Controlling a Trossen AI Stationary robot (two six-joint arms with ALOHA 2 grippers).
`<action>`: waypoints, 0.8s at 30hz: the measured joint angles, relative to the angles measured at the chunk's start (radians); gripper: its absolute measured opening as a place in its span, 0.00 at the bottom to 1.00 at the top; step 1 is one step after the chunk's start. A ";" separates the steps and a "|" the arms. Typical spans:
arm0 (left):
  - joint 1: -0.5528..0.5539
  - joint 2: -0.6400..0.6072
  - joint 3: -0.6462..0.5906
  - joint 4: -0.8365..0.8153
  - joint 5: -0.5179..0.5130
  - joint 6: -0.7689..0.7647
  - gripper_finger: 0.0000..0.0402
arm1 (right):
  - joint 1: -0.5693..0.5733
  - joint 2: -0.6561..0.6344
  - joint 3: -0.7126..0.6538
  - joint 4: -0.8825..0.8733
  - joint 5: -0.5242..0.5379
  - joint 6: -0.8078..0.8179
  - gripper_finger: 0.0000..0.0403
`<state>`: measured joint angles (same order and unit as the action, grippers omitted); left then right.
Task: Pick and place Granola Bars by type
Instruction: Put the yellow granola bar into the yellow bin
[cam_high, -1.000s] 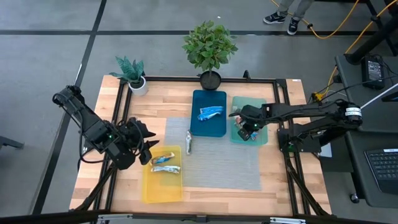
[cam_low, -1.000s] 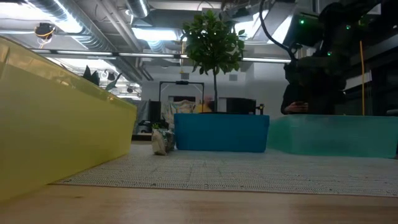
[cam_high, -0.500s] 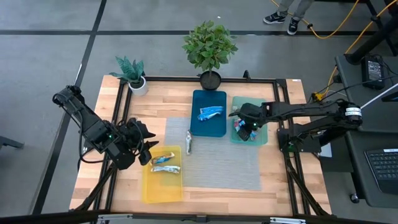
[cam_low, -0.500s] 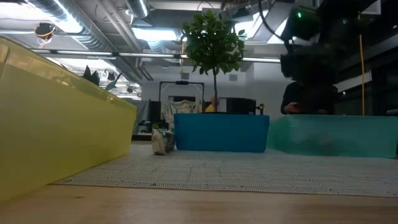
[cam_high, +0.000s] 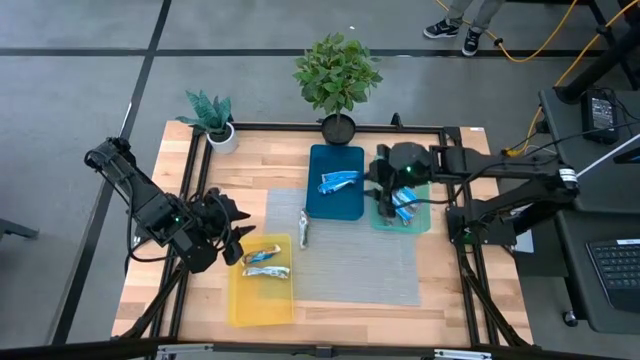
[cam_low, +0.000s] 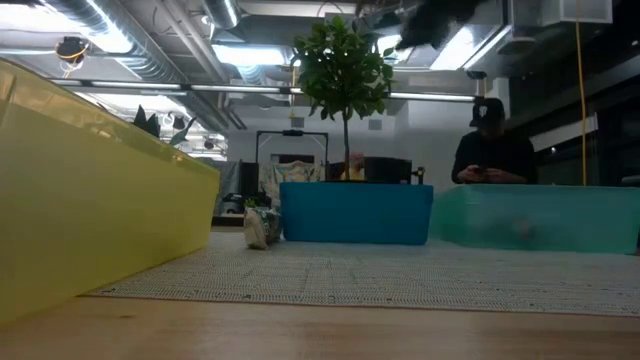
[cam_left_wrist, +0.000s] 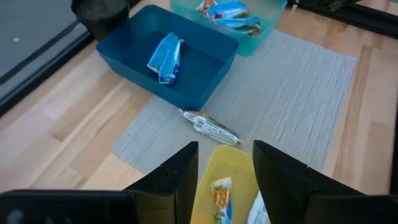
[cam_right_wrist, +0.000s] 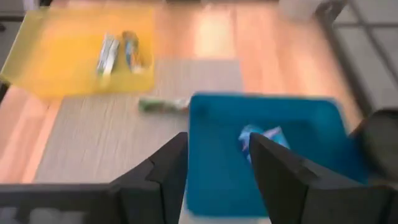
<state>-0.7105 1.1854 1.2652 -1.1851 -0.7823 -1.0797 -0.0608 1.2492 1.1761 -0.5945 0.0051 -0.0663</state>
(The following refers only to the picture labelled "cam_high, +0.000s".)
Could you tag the black metal frame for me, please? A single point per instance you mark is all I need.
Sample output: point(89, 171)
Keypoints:
point(280, 126)

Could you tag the black side desk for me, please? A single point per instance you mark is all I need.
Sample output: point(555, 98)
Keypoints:
point(615, 200)

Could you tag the black caster wheel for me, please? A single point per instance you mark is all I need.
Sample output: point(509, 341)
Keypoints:
point(569, 318)

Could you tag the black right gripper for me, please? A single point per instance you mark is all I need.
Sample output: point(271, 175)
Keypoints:
point(389, 170)

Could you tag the black metal beam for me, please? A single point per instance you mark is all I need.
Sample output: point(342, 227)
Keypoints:
point(75, 350)

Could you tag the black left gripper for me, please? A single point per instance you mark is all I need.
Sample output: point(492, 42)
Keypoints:
point(217, 225)

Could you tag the black stand leg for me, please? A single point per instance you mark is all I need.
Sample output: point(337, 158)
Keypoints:
point(600, 62)

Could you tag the green leafy plant black pot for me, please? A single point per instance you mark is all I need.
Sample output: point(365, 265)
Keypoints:
point(337, 75)

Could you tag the black power adapter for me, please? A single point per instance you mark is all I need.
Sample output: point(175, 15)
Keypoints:
point(598, 116)

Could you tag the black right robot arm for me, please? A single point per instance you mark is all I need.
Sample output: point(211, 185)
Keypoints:
point(500, 167)

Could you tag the black laptop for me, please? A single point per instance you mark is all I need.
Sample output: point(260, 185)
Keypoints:
point(617, 270)

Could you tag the silver green granola bar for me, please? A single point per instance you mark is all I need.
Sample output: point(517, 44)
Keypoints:
point(304, 230)

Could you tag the person's leg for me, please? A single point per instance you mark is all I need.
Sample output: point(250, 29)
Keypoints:
point(457, 9)
point(487, 12)

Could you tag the yellow plastic tray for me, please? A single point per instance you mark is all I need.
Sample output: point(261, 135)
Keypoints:
point(260, 305)

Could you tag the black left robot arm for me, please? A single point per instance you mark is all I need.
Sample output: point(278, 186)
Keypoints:
point(150, 205)

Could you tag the white rod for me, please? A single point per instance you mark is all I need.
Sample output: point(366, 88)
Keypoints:
point(585, 170)

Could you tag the silver metal bracket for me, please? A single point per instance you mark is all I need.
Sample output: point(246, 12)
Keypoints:
point(185, 350)
point(462, 355)

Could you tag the teal plastic tray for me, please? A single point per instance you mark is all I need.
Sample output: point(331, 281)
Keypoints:
point(422, 220)

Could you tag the dark grey chair leg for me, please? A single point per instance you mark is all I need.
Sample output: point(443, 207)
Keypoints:
point(15, 229)

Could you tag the blue plastic tray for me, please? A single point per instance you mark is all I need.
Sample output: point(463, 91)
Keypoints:
point(335, 207)

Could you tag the teal plant white pot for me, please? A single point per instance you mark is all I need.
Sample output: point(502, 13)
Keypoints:
point(212, 117)

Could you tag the grey woven mat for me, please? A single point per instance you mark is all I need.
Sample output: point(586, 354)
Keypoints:
point(360, 265)

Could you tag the black sneaker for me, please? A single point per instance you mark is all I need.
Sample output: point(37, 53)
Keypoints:
point(471, 42)
point(440, 30)

